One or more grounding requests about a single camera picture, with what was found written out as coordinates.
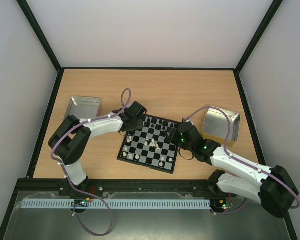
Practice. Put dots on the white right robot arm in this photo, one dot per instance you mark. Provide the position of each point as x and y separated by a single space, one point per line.
271 187

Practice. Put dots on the black silver chess board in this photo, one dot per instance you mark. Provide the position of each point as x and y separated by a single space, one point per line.
154 126

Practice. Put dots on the pink metal tin box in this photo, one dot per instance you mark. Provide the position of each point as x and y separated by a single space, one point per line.
83 107

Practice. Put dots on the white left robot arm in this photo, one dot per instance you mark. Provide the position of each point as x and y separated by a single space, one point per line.
69 141

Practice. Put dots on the black aluminium frame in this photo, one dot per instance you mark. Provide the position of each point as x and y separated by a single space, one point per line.
47 185

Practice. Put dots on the light blue cable duct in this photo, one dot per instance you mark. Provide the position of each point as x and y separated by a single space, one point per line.
118 204

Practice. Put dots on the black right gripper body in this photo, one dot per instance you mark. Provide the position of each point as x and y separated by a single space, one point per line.
178 136

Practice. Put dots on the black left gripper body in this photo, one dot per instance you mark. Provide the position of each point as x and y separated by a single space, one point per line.
137 125

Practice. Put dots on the yellow metal tin box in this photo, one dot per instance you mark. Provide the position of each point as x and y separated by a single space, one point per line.
215 126

